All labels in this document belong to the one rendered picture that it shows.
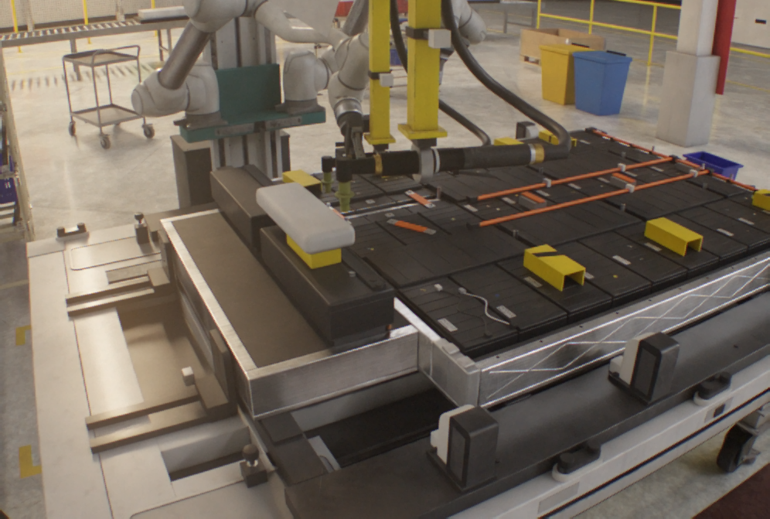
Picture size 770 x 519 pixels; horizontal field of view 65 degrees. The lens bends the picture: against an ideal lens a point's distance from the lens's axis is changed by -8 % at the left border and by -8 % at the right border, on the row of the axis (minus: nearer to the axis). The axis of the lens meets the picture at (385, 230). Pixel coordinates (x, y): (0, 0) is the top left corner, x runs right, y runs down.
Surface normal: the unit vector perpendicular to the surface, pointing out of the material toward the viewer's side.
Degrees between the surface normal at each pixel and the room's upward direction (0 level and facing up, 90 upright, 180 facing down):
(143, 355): 0
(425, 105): 90
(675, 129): 90
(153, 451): 0
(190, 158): 90
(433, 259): 0
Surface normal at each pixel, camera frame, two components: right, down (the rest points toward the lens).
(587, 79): -0.88, 0.25
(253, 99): 0.49, 0.35
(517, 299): 0.00, -0.91
